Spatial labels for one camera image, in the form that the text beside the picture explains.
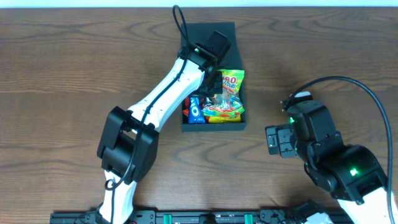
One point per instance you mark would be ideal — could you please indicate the yellow snack bag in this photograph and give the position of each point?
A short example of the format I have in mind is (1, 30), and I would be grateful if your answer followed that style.
(221, 120)

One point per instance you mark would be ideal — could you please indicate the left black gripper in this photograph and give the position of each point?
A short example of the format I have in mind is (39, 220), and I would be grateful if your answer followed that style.
(211, 88)

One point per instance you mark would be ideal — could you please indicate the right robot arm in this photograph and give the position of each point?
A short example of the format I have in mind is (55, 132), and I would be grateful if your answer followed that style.
(350, 173)

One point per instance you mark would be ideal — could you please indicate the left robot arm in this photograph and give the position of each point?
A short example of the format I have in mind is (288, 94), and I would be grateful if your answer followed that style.
(129, 141)

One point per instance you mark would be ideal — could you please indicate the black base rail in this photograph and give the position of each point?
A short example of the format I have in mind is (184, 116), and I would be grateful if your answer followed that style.
(153, 217)

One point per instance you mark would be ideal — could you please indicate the blue Oreo cookie pack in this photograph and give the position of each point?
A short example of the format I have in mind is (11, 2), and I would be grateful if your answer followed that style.
(195, 115)

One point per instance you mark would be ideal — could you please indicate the green Haribo gummy bag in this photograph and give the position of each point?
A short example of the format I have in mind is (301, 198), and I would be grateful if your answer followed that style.
(227, 104)

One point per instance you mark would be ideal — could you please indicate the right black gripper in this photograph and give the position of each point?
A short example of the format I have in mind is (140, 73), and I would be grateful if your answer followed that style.
(280, 141)

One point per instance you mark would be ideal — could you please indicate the black gift box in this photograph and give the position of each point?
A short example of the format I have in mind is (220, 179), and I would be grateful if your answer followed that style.
(200, 33)

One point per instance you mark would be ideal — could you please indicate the red candy bag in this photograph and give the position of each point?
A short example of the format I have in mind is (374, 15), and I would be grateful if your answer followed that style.
(186, 105)

